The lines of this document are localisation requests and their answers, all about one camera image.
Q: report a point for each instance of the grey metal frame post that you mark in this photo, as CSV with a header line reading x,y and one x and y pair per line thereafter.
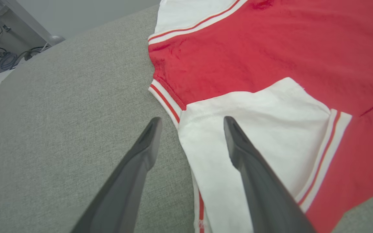
x,y
34,22

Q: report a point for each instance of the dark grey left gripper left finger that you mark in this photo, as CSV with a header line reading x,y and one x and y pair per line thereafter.
x,y
121,194

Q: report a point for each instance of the red and white jersey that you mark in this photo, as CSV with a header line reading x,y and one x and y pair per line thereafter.
x,y
254,55

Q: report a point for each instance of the white backdrop panel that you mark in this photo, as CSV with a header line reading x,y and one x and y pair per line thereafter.
x,y
92,13

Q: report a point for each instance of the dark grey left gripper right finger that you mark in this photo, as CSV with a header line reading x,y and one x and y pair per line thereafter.
x,y
267,197

